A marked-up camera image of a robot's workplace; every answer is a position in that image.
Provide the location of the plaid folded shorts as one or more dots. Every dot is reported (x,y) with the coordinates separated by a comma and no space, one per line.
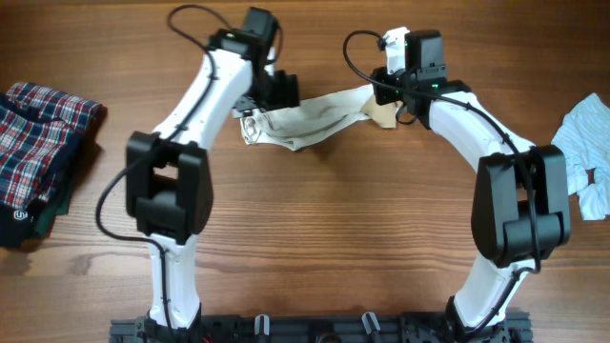
(43,130)

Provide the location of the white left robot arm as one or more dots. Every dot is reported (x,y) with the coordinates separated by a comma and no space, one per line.
(169,189)

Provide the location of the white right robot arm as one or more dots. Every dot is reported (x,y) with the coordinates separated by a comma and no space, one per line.
(520,210)

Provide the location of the white camouflage baby garment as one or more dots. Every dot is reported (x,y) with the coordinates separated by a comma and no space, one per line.
(316,119)

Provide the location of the dark green folded garment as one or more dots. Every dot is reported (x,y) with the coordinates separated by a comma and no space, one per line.
(59,204)

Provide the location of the light blue striped garment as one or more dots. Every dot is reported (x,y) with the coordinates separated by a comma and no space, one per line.
(583,137)

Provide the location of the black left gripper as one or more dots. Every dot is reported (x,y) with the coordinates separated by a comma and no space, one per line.
(288,95)

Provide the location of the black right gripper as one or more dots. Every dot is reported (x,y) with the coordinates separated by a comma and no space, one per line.
(382,95)

